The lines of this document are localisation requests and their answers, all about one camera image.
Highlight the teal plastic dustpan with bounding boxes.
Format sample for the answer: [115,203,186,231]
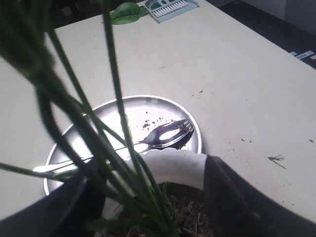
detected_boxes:
[145,0,199,23]

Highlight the stainless steel spork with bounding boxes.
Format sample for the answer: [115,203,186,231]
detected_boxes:
[33,118,194,173]

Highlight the white scalloped flower pot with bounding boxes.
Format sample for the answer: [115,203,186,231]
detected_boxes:
[98,148,208,223]

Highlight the artificial red flower stem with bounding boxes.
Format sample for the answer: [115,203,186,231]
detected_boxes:
[0,0,178,237]

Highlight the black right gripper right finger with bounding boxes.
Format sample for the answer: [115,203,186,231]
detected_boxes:
[203,155,316,237]

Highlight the round stainless steel plate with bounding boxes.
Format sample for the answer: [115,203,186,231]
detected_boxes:
[43,95,202,195]

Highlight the dark potting soil with debris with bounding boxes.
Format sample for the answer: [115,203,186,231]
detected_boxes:
[109,183,214,237]

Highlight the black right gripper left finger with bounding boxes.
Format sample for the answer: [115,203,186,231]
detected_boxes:
[0,173,105,237]

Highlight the loose green leaf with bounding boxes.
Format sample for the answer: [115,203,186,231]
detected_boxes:
[110,2,148,25]

